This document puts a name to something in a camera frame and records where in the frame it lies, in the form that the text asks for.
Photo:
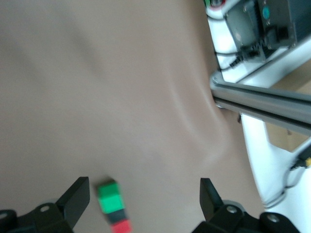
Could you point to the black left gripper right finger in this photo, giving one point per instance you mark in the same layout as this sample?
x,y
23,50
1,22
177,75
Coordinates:
x,y
211,206

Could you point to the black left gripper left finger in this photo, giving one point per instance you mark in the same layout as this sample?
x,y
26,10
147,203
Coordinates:
x,y
73,206

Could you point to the green cube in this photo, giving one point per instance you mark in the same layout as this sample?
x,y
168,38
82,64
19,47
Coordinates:
x,y
110,199

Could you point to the red cube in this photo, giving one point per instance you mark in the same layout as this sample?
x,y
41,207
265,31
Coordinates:
x,y
121,227

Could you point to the black cube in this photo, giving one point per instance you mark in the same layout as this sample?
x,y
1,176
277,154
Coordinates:
x,y
117,216

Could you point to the grey electronics box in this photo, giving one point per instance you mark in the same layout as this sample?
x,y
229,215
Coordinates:
x,y
243,26

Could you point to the aluminium camera post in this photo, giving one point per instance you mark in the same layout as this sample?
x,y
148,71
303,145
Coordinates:
x,y
255,99

